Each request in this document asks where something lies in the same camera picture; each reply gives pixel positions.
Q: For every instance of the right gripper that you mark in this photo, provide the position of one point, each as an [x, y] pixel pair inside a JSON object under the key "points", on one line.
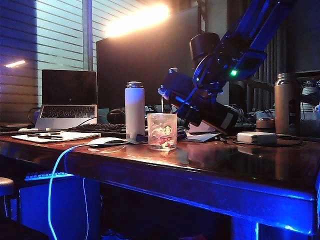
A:
{"points": [[210, 82]]}

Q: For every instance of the black thermos bottle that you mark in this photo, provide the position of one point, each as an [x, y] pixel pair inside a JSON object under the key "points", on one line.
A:
{"points": [[220, 115]]}

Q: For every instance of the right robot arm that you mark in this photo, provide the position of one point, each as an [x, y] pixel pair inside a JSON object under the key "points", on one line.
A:
{"points": [[250, 32]]}

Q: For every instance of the printed glass cup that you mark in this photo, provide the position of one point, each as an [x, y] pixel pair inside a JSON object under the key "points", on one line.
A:
{"points": [[162, 133]]}

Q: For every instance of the white thermos bottle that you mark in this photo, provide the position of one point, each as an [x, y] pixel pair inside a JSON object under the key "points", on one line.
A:
{"points": [[135, 112]]}

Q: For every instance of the bronze thermos bottle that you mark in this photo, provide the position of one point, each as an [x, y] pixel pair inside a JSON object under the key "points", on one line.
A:
{"points": [[286, 105]]}

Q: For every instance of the dark blue notebook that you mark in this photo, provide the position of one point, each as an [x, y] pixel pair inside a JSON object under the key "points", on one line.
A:
{"points": [[202, 137]]}

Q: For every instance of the large black monitor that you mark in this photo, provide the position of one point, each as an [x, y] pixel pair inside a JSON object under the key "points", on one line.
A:
{"points": [[140, 65]]}

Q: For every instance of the black power strip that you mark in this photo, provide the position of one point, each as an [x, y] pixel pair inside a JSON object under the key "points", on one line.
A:
{"points": [[246, 127]]}

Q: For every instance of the black headphones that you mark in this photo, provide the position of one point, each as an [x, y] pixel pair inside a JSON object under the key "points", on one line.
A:
{"points": [[116, 116]]}

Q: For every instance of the white power adapter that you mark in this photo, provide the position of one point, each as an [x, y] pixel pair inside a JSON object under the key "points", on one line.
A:
{"points": [[257, 138]]}

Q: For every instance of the small bronze tin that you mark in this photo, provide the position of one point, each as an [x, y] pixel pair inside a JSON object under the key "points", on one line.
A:
{"points": [[265, 123]]}

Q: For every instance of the black keyboard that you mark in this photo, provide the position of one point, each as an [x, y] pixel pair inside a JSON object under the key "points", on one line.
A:
{"points": [[101, 128]]}

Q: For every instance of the white computer mouse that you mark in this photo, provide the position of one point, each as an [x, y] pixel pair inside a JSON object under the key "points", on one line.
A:
{"points": [[101, 142]]}

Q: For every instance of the dark pleated curtain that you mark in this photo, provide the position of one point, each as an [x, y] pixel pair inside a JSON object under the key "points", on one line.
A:
{"points": [[273, 62]]}

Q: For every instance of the white notepad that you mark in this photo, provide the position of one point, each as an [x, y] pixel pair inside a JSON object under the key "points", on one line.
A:
{"points": [[81, 135]]}

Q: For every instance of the silver open laptop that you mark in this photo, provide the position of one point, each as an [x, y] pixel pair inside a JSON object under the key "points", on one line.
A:
{"points": [[68, 87]]}

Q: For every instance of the black pen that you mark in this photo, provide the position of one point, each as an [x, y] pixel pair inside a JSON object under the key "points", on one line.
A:
{"points": [[51, 137], [43, 134]]}

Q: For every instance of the blue lit keyboard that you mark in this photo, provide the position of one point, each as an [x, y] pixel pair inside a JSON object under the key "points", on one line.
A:
{"points": [[46, 175]]}

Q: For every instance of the round stool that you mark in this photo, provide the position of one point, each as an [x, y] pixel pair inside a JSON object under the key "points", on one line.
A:
{"points": [[5, 186]]}

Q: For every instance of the metal window post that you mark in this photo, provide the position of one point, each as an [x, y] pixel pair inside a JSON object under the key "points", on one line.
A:
{"points": [[87, 35]]}

